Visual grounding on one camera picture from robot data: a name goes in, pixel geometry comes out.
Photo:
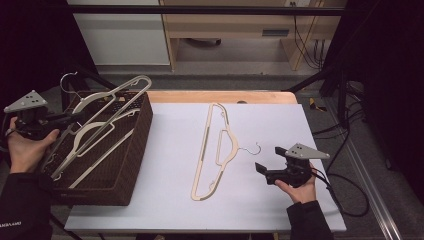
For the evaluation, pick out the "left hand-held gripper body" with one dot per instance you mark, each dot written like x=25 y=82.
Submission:
x=28 y=101

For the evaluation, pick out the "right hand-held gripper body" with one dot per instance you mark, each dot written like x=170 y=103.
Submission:
x=305 y=152

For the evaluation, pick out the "beige plastic clothes hanger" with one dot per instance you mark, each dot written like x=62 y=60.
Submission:
x=96 y=96
x=236 y=146
x=88 y=126

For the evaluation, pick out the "brown woven plastic basket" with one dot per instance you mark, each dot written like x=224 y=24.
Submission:
x=133 y=160

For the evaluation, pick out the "person's right hand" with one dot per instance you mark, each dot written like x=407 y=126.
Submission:
x=301 y=194

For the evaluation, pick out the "person's left hand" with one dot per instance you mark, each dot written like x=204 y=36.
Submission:
x=25 y=153

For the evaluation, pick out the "white table sheet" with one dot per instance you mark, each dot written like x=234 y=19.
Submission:
x=273 y=133

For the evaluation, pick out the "black metal stand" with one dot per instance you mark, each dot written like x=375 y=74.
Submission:
x=341 y=100
x=65 y=96

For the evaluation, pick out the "yellow and black tool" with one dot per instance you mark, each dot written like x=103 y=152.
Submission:
x=315 y=105

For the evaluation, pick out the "black curtain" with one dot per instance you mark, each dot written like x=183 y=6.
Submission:
x=30 y=50
x=393 y=66

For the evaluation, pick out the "white cabinet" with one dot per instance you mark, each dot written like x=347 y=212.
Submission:
x=123 y=40

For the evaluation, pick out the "light wooden desk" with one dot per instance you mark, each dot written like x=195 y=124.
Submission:
x=233 y=23

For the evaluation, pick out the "aluminium rail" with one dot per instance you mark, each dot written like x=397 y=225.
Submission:
x=370 y=186

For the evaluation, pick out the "black horizontal frame bar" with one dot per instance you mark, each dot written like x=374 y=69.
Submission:
x=200 y=10

